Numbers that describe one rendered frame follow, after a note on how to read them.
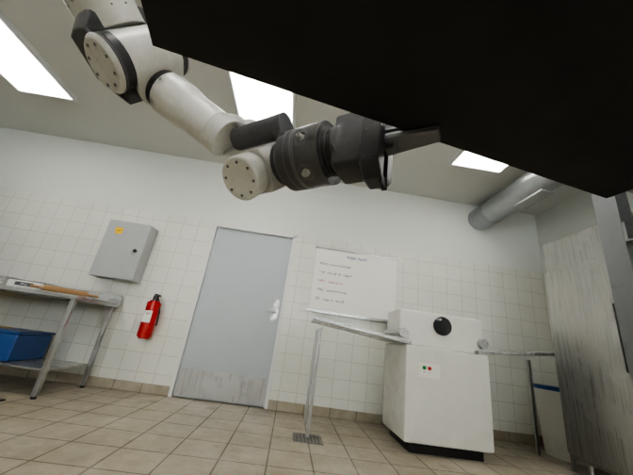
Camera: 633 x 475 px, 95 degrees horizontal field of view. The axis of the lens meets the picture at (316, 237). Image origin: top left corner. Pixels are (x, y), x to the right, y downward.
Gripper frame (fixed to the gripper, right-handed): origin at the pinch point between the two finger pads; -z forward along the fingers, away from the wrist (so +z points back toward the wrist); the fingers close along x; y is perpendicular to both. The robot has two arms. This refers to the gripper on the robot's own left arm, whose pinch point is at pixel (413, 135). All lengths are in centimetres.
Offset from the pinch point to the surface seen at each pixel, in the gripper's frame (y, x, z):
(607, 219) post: 26.2, -1.6, -23.1
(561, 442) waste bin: 396, -86, -65
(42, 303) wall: 116, -24, 441
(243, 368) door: 254, -64, 242
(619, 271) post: 26.2, -9.8, -23.1
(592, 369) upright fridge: 305, -16, -78
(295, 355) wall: 284, -43, 193
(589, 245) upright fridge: 297, 88, -89
